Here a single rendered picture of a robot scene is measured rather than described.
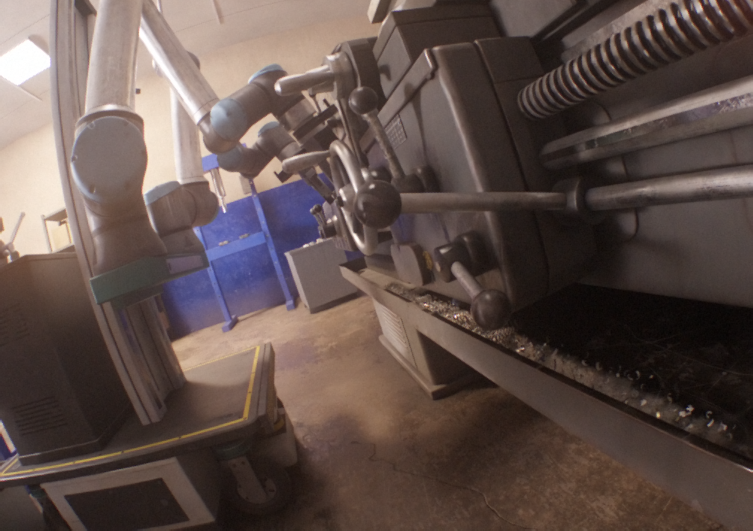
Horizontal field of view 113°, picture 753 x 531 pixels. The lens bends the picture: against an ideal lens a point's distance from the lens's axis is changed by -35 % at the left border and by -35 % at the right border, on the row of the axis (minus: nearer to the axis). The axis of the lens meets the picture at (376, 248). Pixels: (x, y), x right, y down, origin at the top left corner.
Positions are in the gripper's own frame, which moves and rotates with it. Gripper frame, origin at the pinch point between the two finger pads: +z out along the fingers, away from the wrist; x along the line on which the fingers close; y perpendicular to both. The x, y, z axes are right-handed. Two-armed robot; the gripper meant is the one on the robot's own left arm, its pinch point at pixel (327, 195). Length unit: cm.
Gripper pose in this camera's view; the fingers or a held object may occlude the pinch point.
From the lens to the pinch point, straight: 130.5
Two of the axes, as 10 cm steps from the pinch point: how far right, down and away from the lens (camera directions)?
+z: 6.7, 7.4, 0.0
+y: 7.4, -6.7, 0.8
